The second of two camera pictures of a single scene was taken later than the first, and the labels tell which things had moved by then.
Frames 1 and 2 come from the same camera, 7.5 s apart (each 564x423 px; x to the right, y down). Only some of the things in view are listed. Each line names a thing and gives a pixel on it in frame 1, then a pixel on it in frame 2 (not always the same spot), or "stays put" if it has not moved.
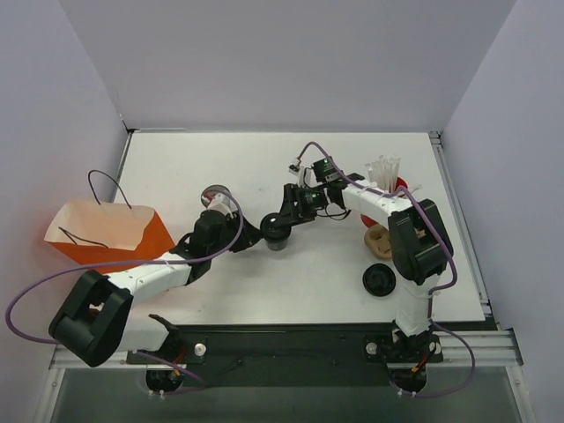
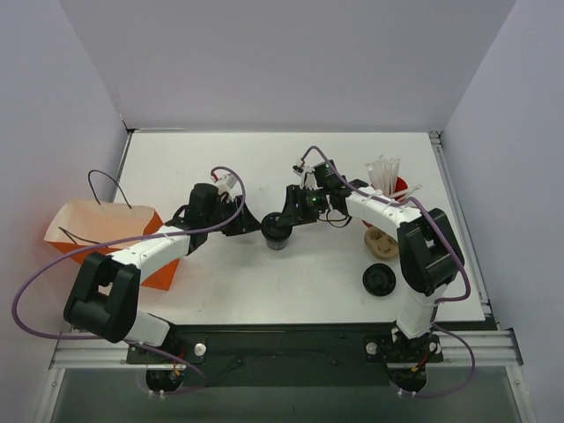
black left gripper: (241, 230) → (238, 216)
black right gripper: (288, 201) stays put
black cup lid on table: (379, 279) stays put
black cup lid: (274, 226) stays put
